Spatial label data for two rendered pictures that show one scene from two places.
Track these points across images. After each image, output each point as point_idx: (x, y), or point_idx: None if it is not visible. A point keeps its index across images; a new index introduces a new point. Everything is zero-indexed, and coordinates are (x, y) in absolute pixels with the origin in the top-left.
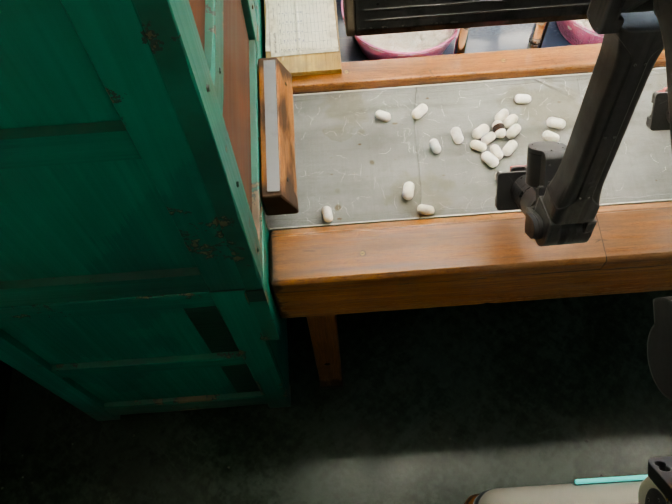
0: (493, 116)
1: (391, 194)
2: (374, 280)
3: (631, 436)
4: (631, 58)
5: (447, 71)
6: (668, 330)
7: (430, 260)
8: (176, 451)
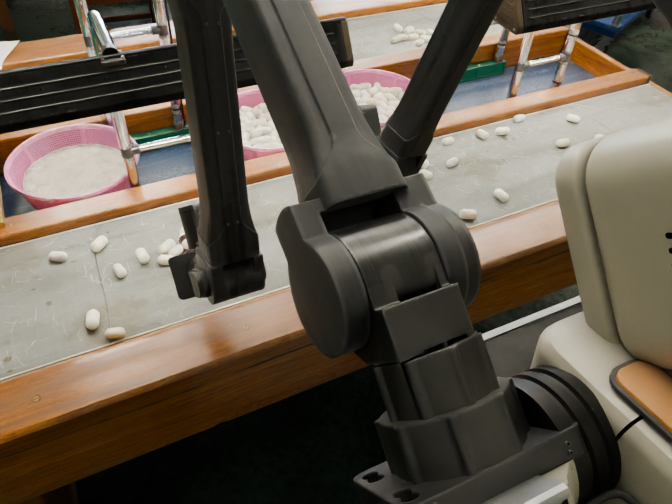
0: (179, 233)
1: (74, 329)
2: (56, 427)
3: None
4: (198, 15)
5: (123, 203)
6: (299, 253)
7: (123, 382)
8: None
